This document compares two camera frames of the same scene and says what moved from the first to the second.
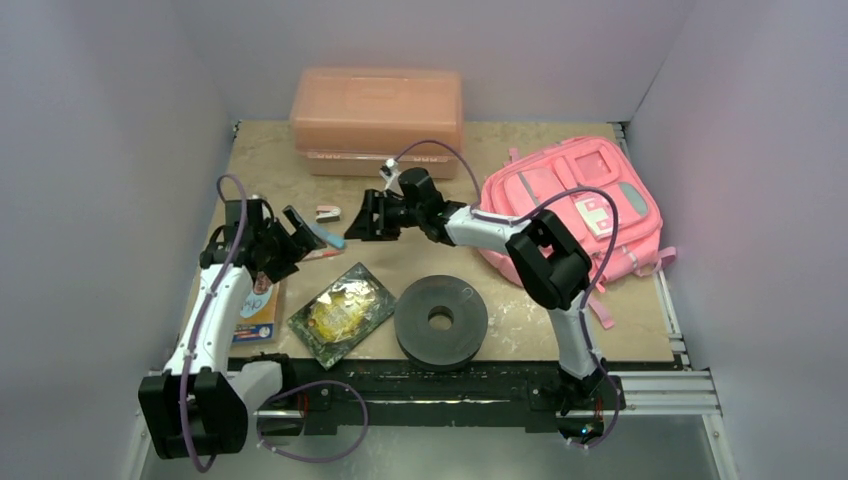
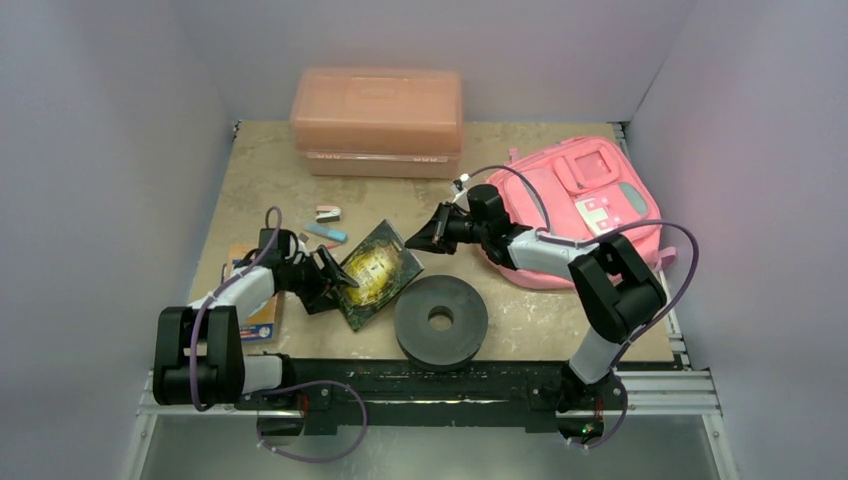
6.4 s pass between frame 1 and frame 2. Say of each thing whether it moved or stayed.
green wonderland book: moved
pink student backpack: stayed
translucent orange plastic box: stayed
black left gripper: moved
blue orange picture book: stayed
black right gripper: moved
